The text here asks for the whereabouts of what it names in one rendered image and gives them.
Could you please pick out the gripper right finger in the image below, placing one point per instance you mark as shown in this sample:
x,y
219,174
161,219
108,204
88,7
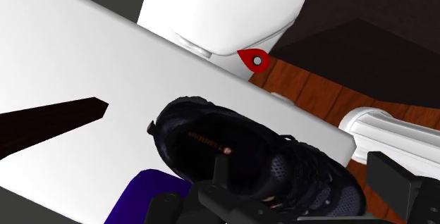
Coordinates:
x,y
395,182

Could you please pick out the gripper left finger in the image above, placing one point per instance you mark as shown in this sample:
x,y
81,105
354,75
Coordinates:
x,y
221,171

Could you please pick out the black sports shoe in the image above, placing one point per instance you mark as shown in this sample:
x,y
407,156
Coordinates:
x,y
275,168

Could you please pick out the blue rounded object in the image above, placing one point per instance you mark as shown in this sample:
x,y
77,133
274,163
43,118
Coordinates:
x,y
148,195

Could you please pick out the dark brown long block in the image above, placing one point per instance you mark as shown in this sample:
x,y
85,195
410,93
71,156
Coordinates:
x,y
44,123

